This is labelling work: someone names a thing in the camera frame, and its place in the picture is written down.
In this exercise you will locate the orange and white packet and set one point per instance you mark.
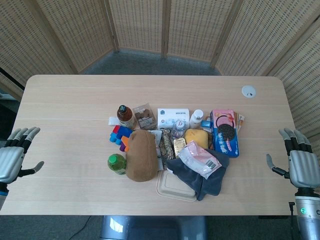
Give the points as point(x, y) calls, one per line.
point(240, 122)

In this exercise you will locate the gold foil bar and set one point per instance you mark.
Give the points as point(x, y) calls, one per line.
point(179, 147)

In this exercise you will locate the pink and white snack bag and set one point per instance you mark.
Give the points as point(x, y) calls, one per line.
point(198, 161)

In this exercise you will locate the white tissue box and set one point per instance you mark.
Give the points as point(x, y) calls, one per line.
point(172, 118)

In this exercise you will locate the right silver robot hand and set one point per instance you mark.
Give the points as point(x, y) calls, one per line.
point(301, 165)

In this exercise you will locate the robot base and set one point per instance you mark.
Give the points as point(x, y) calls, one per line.
point(152, 227)

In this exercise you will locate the blue Oreo cookie box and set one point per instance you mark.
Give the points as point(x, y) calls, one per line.
point(224, 135)

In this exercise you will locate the small clear water bottle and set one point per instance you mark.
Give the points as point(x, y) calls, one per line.
point(178, 129)

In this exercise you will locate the woven bamboo folding screen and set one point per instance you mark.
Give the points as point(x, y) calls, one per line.
point(160, 32)

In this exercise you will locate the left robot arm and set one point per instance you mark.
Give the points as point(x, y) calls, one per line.
point(2, 193)

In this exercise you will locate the clear box of brown snacks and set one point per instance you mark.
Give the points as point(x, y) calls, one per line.
point(143, 117)

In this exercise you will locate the tiger striped snack packet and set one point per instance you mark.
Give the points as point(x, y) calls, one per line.
point(167, 146)

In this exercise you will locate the small blue box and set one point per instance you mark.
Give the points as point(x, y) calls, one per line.
point(206, 123)

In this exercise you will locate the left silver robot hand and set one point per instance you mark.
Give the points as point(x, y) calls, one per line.
point(10, 157)

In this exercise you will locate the colourful building block toy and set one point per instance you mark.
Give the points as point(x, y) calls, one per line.
point(120, 137)

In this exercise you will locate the dark grey cloth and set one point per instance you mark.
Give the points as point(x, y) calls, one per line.
point(205, 180)

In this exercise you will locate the brown plush toy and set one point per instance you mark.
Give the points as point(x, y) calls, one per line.
point(142, 156)

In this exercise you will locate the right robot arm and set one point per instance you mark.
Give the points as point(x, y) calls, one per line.
point(307, 212)

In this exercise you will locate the white plastic bottle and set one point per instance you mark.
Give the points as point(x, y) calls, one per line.
point(196, 119)

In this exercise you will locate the yellow sponge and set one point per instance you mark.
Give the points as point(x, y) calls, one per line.
point(196, 137)

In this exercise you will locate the white paper label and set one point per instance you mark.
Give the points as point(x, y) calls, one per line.
point(112, 120)

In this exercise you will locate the beige lunch box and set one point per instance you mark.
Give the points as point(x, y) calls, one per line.
point(173, 187)

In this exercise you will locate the brown tea bottle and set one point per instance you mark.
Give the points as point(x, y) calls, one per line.
point(125, 117)

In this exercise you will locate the green tea bottle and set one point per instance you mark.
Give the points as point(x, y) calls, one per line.
point(117, 163)

